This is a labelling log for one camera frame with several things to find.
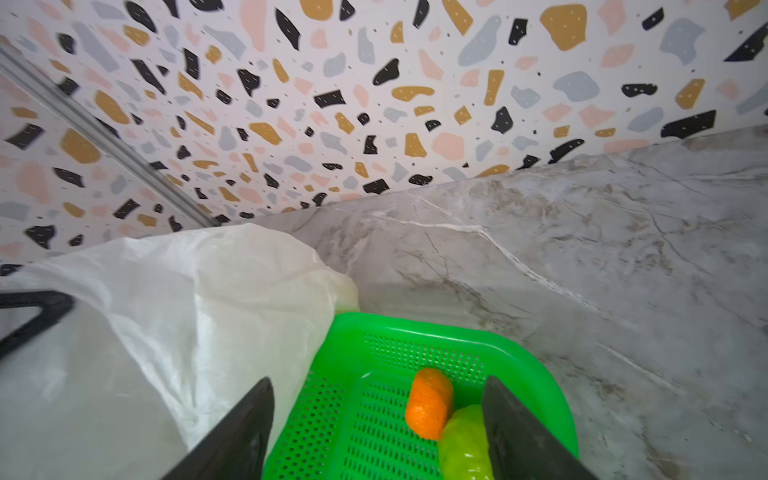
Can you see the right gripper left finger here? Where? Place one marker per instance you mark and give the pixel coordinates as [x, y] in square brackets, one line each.
[236, 448]

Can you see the yellow-green spotted fruit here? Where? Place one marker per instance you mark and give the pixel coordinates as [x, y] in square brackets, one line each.
[463, 449]

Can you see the orange fruit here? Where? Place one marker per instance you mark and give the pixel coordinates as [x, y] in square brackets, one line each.
[430, 404]

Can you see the white plastic bag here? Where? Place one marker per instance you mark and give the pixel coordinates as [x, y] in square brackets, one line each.
[165, 336]

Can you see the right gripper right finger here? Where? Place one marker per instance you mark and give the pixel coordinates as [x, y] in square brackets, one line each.
[519, 445]

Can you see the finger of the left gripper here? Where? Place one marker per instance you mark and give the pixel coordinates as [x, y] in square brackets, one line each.
[49, 306]

